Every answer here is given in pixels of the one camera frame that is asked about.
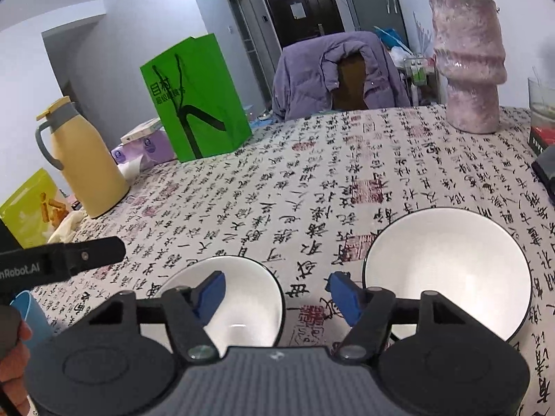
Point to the dark entrance door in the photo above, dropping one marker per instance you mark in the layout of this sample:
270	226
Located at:
282	21

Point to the pink textured vase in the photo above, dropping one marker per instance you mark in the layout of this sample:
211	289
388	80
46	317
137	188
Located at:
468	73

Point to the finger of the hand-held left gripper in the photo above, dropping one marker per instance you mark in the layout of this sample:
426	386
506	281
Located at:
97	253

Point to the white tissue paper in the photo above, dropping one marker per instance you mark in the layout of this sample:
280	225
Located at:
130	168

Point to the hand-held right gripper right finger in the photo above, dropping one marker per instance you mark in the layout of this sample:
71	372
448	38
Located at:
344	297

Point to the printed tablecloth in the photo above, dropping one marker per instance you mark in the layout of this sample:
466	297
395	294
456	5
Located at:
303	190

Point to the red box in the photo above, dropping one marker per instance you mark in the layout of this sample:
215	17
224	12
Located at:
544	136

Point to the blue plastic bag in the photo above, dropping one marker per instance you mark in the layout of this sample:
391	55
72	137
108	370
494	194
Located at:
390	37

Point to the white plastic bag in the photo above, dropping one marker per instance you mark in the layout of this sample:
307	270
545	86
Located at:
399	56

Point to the blue bowl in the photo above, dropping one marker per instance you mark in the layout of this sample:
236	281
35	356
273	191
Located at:
30	312

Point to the grey refrigerator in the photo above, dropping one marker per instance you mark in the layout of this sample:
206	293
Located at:
368	0

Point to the grey interior doorway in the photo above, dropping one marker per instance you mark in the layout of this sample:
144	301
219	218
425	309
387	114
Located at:
243	30

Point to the green paper bag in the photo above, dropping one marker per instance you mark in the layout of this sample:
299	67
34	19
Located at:
203	86

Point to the glass cup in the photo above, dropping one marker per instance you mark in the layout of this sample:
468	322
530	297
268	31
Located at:
542	104

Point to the person's left hand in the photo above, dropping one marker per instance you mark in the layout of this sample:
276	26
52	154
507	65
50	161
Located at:
15	377

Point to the yellow-green snack box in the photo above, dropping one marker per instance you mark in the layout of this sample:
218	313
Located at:
26	212

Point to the white flat box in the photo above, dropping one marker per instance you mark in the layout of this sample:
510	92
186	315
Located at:
141	132

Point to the purple padded jacket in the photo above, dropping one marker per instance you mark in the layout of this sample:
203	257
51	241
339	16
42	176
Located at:
299	82

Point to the cream rubber gloves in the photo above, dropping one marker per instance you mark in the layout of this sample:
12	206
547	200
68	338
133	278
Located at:
65	227

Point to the yellow thermos jug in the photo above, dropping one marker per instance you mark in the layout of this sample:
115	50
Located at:
91	160

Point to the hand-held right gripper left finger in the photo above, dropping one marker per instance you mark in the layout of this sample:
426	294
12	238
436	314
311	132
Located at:
210	297

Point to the wooden chair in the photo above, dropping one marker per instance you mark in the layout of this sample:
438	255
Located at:
349	86

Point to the white bowl with black rim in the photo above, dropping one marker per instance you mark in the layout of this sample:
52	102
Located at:
446	260
247	294

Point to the purple tissue pack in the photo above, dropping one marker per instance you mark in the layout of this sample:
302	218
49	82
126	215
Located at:
147	147

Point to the grey and purple cloth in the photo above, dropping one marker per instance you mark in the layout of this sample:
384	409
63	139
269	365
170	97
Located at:
547	169

